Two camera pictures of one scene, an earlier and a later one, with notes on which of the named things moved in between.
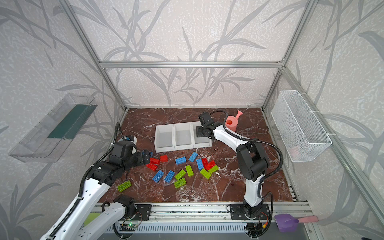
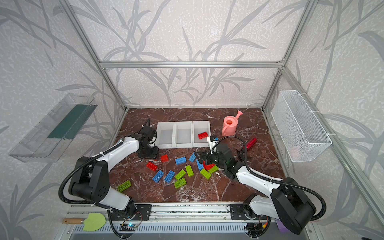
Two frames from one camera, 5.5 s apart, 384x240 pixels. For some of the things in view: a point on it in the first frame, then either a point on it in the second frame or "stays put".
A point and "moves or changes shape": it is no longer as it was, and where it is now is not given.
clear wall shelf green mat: (47, 142) stays put
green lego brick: (124, 186) stays put
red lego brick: (154, 161) moves or changes shape
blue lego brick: (180, 160) stays put
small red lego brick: (164, 158) stays put
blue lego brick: (200, 164) stays put
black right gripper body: (202, 130) -> (207, 157)
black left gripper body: (140, 157) -> (147, 151)
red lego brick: (152, 166) stays put
